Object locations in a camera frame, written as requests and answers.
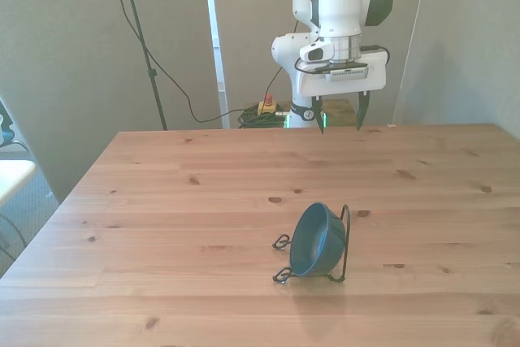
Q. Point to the dark blue bowl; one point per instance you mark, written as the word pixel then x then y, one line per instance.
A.
pixel 313 241

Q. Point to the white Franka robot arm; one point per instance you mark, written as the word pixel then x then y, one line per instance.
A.
pixel 341 1

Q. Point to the black camera tripod pole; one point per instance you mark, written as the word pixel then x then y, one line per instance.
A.
pixel 152 72

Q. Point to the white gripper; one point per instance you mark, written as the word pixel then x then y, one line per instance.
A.
pixel 345 87

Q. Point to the yellow emergency stop box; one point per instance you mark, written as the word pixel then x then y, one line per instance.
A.
pixel 268 106

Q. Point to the small white side table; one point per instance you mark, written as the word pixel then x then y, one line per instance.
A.
pixel 12 176

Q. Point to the white vertical post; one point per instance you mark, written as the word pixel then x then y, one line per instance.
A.
pixel 215 38

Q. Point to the dark blue device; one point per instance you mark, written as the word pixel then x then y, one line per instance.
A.
pixel 5 127

